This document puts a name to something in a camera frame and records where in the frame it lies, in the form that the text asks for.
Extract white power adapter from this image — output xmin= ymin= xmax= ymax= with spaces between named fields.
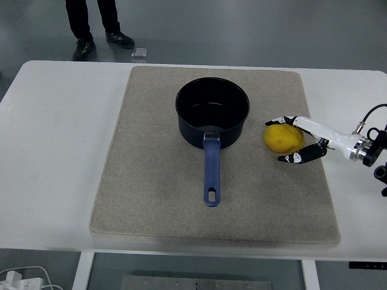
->
xmin=0 ymin=271 xmax=45 ymax=290

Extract beige grey felt mat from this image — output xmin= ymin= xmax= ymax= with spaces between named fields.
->
xmin=88 ymin=65 xmax=342 ymax=249

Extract yellow potato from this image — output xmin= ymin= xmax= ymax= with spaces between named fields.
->
xmin=264 ymin=124 xmax=305 ymax=153

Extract black table control panel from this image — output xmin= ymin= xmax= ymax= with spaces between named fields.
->
xmin=348 ymin=261 xmax=382 ymax=269

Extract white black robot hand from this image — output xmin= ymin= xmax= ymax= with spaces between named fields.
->
xmin=265 ymin=114 xmax=361 ymax=164

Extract white cable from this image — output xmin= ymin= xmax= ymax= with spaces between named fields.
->
xmin=0 ymin=265 xmax=64 ymax=290

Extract dark blue pot with handle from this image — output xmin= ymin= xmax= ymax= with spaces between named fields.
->
xmin=175 ymin=77 xmax=251 ymax=208

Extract person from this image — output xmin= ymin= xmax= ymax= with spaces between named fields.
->
xmin=65 ymin=0 xmax=136 ymax=61

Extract grey metal plate with screws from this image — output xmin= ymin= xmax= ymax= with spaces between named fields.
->
xmin=120 ymin=275 xmax=275 ymax=290

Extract white table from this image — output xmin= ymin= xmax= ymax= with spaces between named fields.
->
xmin=0 ymin=60 xmax=387 ymax=290

